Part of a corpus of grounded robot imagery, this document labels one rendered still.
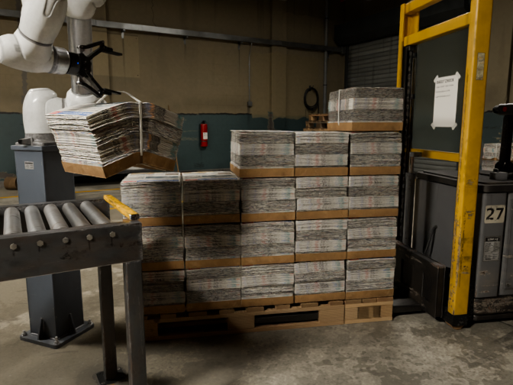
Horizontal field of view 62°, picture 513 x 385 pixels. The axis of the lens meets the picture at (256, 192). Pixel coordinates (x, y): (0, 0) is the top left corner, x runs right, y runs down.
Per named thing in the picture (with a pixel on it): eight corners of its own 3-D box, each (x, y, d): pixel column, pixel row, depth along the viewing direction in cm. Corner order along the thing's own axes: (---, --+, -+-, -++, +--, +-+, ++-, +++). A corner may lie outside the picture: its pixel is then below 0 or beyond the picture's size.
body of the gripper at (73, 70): (59, 50, 147) (84, 56, 155) (59, 75, 148) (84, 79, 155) (70, 48, 143) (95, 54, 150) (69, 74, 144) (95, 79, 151)
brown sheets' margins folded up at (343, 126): (322, 276, 272) (326, 122, 257) (365, 273, 278) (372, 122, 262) (345, 299, 235) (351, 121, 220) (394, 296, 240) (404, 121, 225)
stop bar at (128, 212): (112, 198, 174) (111, 194, 174) (140, 219, 137) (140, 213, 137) (104, 199, 173) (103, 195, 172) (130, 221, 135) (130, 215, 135)
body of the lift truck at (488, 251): (406, 282, 302) (413, 169, 289) (475, 276, 312) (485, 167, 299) (472, 327, 235) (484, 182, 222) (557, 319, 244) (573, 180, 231)
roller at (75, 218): (65, 199, 168) (59, 211, 168) (83, 223, 128) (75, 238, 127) (77, 205, 171) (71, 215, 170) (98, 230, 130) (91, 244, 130)
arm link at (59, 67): (41, 73, 144) (58, 76, 149) (54, 72, 139) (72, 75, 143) (41, 46, 143) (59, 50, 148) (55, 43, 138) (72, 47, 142)
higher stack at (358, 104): (321, 297, 275) (326, 92, 254) (365, 294, 280) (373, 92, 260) (343, 325, 238) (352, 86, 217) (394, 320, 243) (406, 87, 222)
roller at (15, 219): (14, 221, 160) (22, 210, 161) (17, 254, 120) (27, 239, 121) (1, 215, 158) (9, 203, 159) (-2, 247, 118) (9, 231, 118)
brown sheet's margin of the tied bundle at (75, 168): (99, 157, 176) (96, 147, 174) (142, 162, 158) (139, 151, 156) (64, 171, 165) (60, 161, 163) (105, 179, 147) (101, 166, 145)
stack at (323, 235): (135, 311, 255) (128, 172, 241) (322, 297, 275) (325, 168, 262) (127, 344, 217) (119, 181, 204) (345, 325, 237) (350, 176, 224)
